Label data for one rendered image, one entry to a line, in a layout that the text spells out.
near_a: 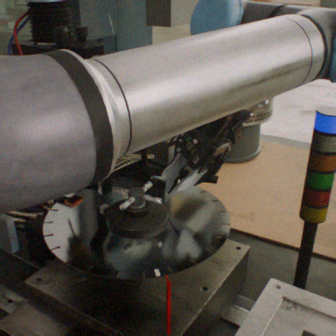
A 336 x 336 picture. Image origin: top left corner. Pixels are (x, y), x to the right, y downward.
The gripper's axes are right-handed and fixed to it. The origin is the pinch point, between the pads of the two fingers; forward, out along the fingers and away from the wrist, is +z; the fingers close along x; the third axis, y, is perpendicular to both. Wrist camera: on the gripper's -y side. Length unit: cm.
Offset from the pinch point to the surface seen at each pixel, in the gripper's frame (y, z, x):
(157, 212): 4.9, 3.4, 1.4
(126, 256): 16.4, 5.8, 4.4
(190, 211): 0.1, 1.4, 5.1
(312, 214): -3.0, -12.6, 20.9
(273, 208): -44.6, 7.7, 15.1
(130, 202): 9.7, 2.5, -2.2
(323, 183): -2.0, -18.0, 18.7
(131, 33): -53, -2, -54
